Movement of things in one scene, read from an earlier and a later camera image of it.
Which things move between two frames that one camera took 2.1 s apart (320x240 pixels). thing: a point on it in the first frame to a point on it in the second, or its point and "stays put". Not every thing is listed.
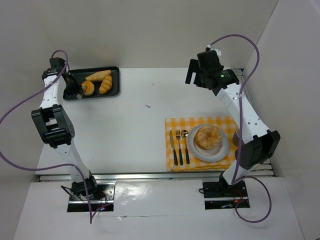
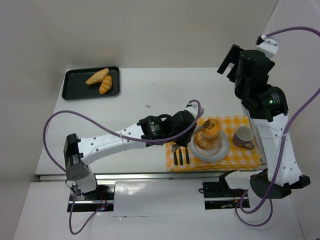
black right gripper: (197, 75) to (230, 61)
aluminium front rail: (153, 176) stays put
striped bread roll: (106, 84) stays put
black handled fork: (178, 136) stays put
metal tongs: (73, 89) to (175, 147)
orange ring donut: (88, 87) to (215, 132)
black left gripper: (72, 86) to (185, 135)
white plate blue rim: (208, 155) stays put
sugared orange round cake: (208, 137) stays put
